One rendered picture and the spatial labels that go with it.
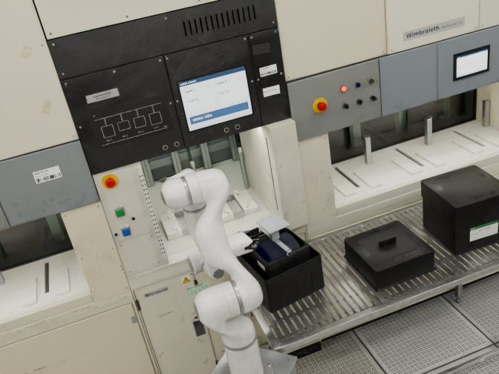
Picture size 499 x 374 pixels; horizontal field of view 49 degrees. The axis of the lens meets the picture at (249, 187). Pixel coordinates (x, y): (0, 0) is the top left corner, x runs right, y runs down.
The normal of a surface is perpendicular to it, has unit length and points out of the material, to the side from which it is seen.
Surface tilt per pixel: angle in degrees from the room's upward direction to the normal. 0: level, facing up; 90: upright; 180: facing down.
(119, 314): 90
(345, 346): 0
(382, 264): 0
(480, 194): 0
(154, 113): 90
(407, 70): 90
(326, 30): 90
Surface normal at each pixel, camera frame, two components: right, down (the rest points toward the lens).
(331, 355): -0.16, -0.87
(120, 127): 0.32, 0.40
